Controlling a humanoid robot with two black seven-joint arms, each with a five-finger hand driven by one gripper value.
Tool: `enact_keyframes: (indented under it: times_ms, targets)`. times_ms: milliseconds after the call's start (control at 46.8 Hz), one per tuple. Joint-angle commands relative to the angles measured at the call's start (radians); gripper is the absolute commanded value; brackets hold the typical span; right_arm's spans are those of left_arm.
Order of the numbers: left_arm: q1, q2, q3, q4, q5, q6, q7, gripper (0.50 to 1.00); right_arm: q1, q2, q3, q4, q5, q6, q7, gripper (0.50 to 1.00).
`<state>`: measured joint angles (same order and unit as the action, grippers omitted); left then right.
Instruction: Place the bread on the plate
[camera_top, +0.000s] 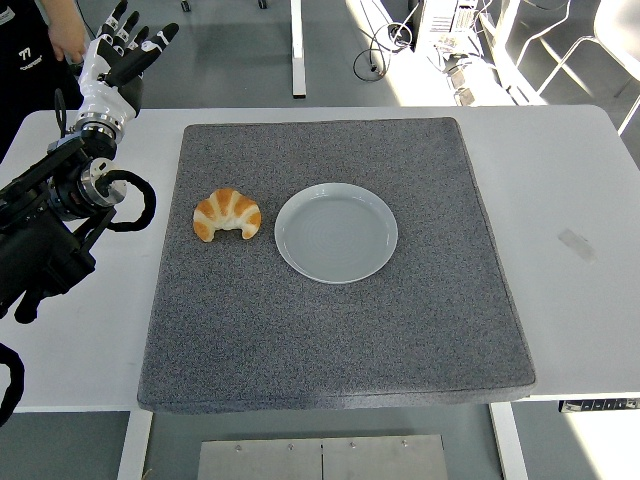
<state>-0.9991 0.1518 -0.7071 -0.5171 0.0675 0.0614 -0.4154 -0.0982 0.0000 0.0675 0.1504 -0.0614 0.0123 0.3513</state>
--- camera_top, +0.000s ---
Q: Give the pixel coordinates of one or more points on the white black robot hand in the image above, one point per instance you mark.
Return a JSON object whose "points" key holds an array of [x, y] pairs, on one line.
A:
{"points": [[102, 97]]}

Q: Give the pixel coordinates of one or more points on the golden croissant bread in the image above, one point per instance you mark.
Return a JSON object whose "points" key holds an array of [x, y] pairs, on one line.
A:
{"points": [[227, 206]]}

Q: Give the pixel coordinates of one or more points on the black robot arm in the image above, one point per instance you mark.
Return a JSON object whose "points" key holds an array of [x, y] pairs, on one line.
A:
{"points": [[35, 250]]}

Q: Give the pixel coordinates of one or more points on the pale grey round plate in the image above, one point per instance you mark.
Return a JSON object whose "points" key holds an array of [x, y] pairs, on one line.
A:
{"points": [[336, 235]]}

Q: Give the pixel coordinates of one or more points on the grey metal plate with screws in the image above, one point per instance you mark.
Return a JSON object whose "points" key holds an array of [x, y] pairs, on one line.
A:
{"points": [[320, 460]]}

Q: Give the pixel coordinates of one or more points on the person's hand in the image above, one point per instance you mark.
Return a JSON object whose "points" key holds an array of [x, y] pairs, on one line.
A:
{"points": [[69, 40]]}

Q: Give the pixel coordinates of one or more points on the person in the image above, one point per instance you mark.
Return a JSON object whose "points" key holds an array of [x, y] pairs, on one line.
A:
{"points": [[25, 75]]}

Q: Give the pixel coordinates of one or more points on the white background desk leg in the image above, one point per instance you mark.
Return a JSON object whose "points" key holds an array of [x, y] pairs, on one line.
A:
{"points": [[298, 50]]}

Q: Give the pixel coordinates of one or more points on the grey speckled table mat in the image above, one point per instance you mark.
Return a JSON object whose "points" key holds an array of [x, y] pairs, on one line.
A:
{"points": [[330, 330]]}

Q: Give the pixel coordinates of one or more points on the white computer tower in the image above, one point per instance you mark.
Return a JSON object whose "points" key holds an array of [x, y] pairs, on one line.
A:
{"points": [[440, 22]]}

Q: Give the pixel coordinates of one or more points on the white table leg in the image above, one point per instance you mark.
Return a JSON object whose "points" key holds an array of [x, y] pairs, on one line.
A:
{"points": [[509, 445], [134, 445]]}

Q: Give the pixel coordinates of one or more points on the white power strip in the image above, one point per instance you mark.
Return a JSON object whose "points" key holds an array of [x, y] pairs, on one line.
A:
{"points": [[467, 82]]}

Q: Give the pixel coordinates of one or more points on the table height control panel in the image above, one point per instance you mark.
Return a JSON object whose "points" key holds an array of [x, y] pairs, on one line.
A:
{"points": [[600, 405]]}

